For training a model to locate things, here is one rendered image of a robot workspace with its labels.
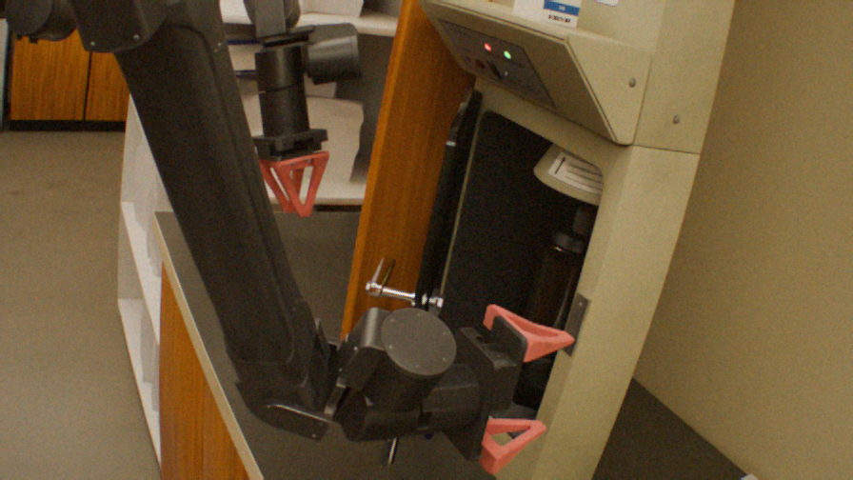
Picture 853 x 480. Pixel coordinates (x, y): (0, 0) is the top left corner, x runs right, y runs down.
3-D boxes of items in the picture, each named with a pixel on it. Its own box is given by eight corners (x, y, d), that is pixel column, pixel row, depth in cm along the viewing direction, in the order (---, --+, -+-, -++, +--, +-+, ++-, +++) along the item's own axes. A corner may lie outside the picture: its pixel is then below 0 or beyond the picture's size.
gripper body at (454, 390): (514, 361, 62) (433, 370, 59) (486, 460, 66) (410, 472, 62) (475, 324, 67) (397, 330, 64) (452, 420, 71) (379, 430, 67)
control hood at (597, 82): (476, 70, 102) (490, 1, 99) (634, 147, 76) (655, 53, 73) (398, 62, 96) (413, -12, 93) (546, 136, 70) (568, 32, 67)
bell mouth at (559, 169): (608, 169, 107) (618, 131, 105) (692, 216, 93) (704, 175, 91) (505, 160, 98) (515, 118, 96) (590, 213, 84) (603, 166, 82)
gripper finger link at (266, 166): (308, 204, 99) (299, 131, 97) (331, 210, 93) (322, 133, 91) (260, 216, 96) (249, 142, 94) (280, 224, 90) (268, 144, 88)
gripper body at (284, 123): (297, 141, 98) (290, 85, 96) (330, 145, 89) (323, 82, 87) (250, 151, 95) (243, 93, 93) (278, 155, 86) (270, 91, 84)
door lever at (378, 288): (423, 279, 92) (427, 259, 91) (412, 313, 83) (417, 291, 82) (378, 269, 92) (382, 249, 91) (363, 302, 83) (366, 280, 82)
